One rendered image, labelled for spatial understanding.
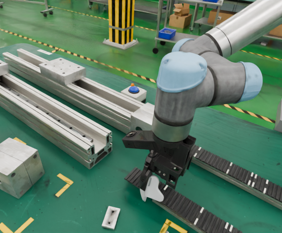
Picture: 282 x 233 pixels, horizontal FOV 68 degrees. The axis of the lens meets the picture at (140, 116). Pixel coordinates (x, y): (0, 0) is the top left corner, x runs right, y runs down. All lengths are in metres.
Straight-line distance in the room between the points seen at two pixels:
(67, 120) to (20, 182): 0.25
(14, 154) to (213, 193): 0.53
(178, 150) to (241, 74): 0.18
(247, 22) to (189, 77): 0.25
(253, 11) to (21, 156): 0.63
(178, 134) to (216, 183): 0.32
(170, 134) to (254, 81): 0.17
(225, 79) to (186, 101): 0.08
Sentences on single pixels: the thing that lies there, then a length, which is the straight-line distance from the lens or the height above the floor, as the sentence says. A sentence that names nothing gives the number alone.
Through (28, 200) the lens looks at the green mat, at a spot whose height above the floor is 0.78.
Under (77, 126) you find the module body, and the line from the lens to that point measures 0.72.
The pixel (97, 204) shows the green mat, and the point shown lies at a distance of 0.59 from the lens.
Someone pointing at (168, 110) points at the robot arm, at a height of 1.08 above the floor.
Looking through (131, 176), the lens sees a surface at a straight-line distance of 0.59.
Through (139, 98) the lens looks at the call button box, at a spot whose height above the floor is 0.83.
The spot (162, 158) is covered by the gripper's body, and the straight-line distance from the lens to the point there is 0.46.
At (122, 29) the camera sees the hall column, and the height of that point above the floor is 0.30.
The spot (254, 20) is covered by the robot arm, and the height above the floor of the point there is 1.20.
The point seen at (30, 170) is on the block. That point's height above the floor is 0.83.
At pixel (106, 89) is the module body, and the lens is 0.84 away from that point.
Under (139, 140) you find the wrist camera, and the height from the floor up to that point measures 0.96.
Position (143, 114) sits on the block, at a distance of 0.69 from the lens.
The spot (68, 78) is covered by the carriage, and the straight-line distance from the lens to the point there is 0.89.
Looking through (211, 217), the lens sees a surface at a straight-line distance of 0.57.
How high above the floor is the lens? 1.28
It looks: 37 degrees down
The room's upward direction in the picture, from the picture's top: 5 degrees clockwise
